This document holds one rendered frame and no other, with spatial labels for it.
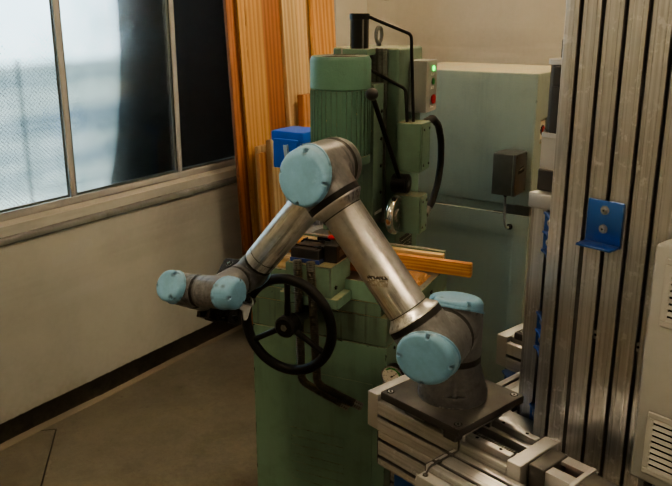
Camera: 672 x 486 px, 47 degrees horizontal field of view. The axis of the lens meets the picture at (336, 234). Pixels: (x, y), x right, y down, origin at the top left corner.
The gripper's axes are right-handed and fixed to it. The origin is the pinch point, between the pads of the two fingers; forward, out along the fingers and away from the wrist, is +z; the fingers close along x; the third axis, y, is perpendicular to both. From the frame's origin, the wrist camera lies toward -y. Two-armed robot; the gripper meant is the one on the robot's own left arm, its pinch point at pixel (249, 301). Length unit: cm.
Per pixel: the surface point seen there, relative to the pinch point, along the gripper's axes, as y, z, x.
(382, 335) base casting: 2.8, 28.7, 27.3
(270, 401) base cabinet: 25.7, 40.2, -11.8
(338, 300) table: -4.2, 14.9, 18.8
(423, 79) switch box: -77, 35, 28
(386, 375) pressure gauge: 13.7, 27.6, 30.4
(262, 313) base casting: 0.1, 26.7, -11.5
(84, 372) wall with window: 26, 84, -128
